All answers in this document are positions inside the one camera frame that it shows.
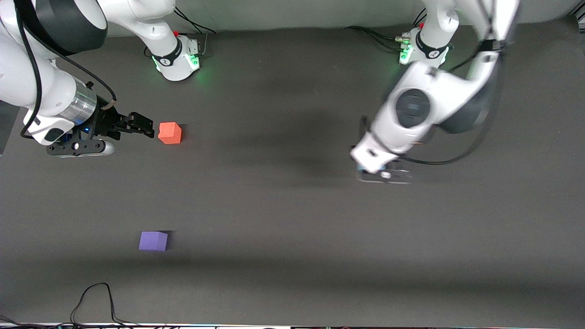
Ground black arm base cables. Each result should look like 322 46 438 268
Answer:
345 8 428 52
173 6 217 58

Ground black left arm wrist cable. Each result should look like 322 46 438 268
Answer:
402 0 509 165

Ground orange foam block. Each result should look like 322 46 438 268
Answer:
158 122 182 145

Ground black right arm base cables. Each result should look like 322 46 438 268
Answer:
173 6 217 58

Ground thin black looped cable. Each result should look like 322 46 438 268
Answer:
0 282 220 329

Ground dark grey table mat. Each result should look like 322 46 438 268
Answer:
0 16 585 328

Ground purple foam block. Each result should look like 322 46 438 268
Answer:
138 231 169 252

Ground black arm wrist cable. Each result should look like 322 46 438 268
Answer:
402 0 509 165
15 0 118 138

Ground black right arm wrist cable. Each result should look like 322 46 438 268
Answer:
15 0 118 138

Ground black left arm base cables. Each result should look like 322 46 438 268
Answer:
345 8 428 52

